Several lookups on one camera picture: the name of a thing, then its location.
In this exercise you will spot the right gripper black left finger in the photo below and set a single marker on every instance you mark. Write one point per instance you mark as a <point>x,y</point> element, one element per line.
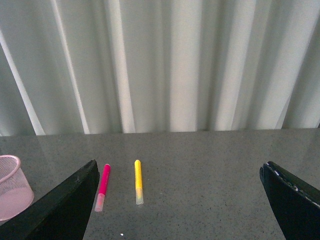
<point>61,214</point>

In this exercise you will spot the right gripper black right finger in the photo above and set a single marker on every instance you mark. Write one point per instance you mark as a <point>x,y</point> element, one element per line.
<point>294,202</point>

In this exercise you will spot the pink marker pen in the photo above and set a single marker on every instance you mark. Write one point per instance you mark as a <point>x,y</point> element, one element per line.
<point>103,188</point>

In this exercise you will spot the pink mesh pen cup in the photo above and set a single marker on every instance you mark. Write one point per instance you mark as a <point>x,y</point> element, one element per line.
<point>16,195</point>

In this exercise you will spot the yellow marker pen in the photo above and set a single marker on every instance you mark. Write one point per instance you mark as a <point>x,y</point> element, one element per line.
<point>139,198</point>

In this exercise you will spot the white pleated curtain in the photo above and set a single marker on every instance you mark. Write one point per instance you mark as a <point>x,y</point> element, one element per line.
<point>138,66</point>

